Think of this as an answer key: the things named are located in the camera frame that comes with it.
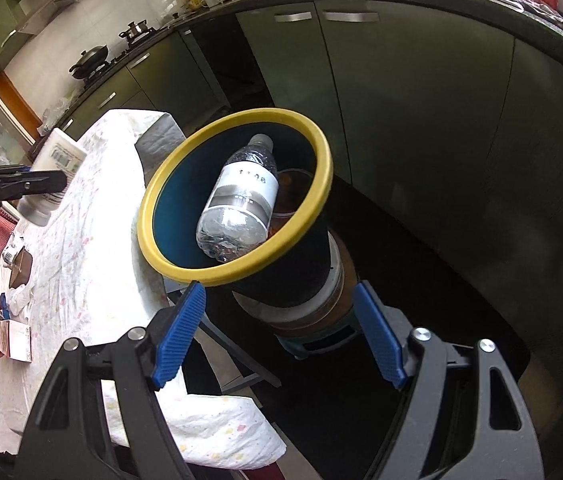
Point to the metal table frame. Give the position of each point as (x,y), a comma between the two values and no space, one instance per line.
(231,355)

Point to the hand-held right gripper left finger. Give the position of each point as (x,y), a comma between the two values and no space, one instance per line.
(179,335)

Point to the black gas stove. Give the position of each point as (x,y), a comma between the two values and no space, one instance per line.
(116,57)

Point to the small white carton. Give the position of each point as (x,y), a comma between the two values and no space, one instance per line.
(19,342)

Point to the black lidded wok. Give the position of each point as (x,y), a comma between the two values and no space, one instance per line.
(89,60)

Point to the small steel pot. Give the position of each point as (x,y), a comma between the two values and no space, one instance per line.
(136,30)

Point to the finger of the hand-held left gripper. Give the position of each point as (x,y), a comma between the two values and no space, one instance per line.
(21,184)

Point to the clear white-label water bottle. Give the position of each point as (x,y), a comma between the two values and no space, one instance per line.
(246,185)

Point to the white floral tablecloth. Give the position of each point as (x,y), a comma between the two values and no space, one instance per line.
(91,240)

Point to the green lower cabinets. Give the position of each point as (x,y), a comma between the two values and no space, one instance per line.
(411,110)

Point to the white lotion bottle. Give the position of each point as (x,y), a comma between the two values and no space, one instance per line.
(59,152)

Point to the yellow oil bottle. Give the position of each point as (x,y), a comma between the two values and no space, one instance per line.
(192,0)

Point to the white plastic bags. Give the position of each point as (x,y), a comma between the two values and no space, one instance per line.
(51,115)

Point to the black yellow-rimmed trash bin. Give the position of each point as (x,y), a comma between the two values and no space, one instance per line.
(286,280)

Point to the brown plastic tray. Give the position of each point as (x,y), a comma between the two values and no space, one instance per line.
(22,270)

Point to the white paper wrapper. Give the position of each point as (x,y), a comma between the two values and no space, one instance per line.
(9,256)

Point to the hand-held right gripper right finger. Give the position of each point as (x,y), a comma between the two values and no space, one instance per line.
(379,335)

